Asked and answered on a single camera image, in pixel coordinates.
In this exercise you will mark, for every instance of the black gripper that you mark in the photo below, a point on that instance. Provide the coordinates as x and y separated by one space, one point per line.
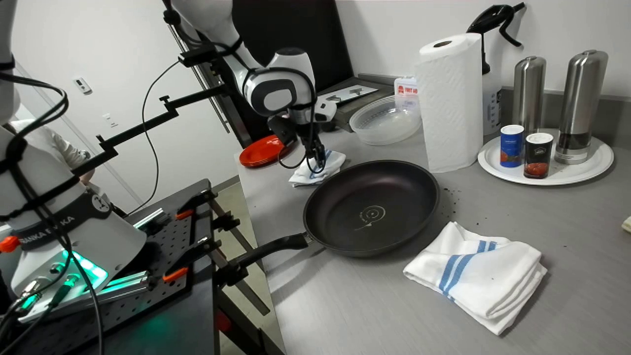
306 133

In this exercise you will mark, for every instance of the white blue striped dish cloth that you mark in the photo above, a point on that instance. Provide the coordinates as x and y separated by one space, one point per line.
335 165
485 283

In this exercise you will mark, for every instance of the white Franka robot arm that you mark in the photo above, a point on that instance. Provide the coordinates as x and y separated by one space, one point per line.
110 244

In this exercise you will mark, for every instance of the black frying pan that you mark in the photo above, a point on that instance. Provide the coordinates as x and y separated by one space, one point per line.
371 210

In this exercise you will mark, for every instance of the black flat appliance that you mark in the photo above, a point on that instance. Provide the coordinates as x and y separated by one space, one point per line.
341 118

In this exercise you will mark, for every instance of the red plate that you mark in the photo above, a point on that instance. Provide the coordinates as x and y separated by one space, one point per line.
258 153

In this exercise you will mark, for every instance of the large clear plastic bowl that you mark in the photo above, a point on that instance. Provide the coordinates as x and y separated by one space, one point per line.
380 121

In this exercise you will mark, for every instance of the white paper towel roll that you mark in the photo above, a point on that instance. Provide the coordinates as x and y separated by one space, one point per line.
450 106

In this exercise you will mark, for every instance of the blue spice can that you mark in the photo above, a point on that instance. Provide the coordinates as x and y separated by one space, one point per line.
511 149

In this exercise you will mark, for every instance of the dark red spice can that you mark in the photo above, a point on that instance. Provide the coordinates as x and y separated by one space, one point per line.
538 159

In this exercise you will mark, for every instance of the stainless steel grinder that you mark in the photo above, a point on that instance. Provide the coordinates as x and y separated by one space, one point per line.
528 92
582 100

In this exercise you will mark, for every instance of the spray bottle with black nozzle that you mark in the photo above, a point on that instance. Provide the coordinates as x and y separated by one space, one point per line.
493 17

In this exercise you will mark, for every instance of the white round plate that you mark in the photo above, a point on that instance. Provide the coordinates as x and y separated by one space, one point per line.
591 169

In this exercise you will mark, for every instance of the orange knob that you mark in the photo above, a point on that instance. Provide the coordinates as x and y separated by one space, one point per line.
8 246

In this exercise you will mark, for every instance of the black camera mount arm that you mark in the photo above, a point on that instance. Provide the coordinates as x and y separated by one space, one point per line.
130 131

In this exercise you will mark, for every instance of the black robot mount table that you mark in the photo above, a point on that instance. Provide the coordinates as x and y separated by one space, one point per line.
164 329

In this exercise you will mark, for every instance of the white wall thermostat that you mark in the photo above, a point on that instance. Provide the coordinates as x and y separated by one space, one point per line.
83 86

